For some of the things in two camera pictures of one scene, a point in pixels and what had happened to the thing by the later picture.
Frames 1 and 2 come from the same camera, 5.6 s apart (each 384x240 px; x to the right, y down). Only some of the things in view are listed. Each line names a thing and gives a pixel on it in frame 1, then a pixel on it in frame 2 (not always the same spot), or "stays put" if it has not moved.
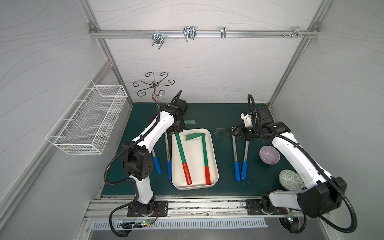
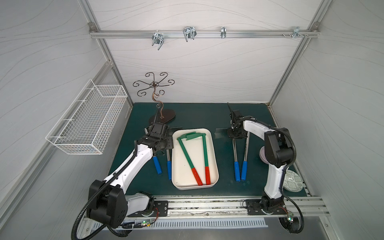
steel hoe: (156, 163) stays put
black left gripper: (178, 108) to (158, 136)
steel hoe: (236, 167) stays put
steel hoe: (168, 156) stays put
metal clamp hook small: (223, 32) stays put
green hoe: (187, 173) to (187, 156)
